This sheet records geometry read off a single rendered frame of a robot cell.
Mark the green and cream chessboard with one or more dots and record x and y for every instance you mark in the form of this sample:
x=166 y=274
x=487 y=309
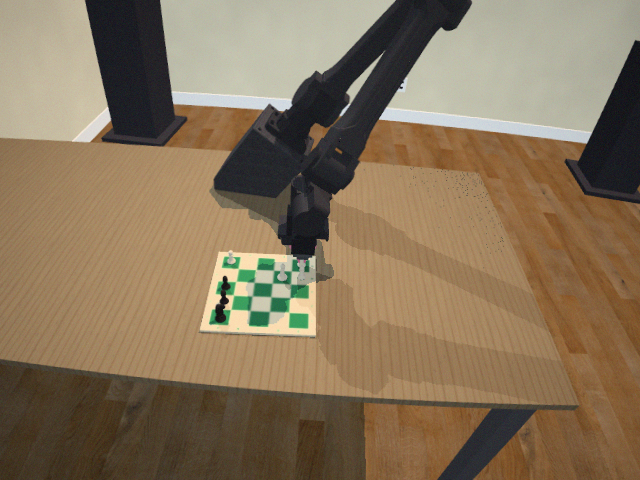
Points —
x=260 y=304

